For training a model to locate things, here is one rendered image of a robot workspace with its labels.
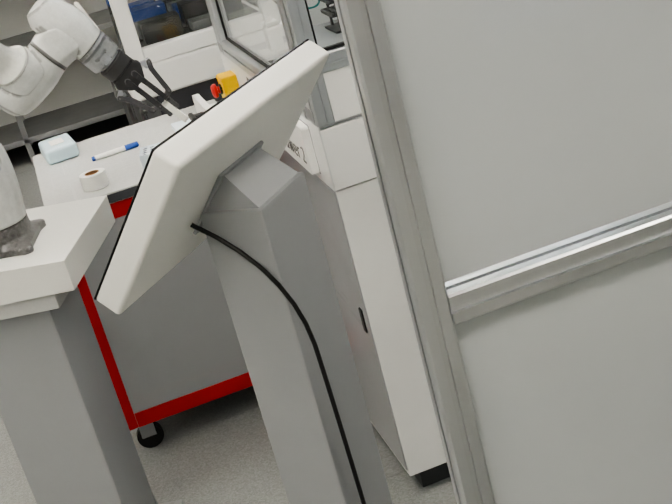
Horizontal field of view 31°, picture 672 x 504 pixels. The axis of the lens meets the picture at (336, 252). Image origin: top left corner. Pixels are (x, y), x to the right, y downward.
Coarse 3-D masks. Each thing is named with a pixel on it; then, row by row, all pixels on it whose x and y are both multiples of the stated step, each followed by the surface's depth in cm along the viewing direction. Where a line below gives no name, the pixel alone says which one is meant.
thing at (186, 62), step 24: (120, 0) 360; (120, 24) 362; (144, 48) 367; (168, 48) 369; (192, 48) 371; (216, 48) 373; (144, 72) 369; (168, 72) 371; (192, 72) 373; (216, 72) 376; (144, 120) 430
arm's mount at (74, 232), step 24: (48, 216) 275; (72, 216) 271; (96, 216) 271; (48, 240) 259; (72, 240) 256; (96, 240) 268; (0, 264) 252; (24, 264) 249; (48, 264) 246; (72, 264) 250; (0, 288) 249; (24, 288) 249; (48, 288) 249; (72, 288) 248
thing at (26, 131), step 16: (32, 32) 670; (112, 96) 689; (48, 112) 692; (64, 112) 682; (80, 112) 672; (96, 112) 662; (112, 112) 655; (0, 128) 684; (16, 128) 674; (32, 128) 664; (48, 128) 655; (64, 128) 650; (16, 144) 646; (32, 144) 694; (32, 160) 651
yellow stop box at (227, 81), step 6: (222, 72) 331; (228, 72) 330; (222, 78) 325; (228, 78) 326; (234, 78) 326; (222, 84) 326; (228, 84) 326; (234, 84) 327; (222, 90) 328; (228, 90) 327; (222, 96) 333
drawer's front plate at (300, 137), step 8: (296, 128) 260; (304, 128) 257; (296, 136) 264; (304, 136) 257; (296, 144) 267; (304, 144) 258; (312, 144) 258; (288, 152) 279; (296, 152) 270; (304, 152) 261; (312, 152) 259; (312, 160) 259; (312, 168) 260
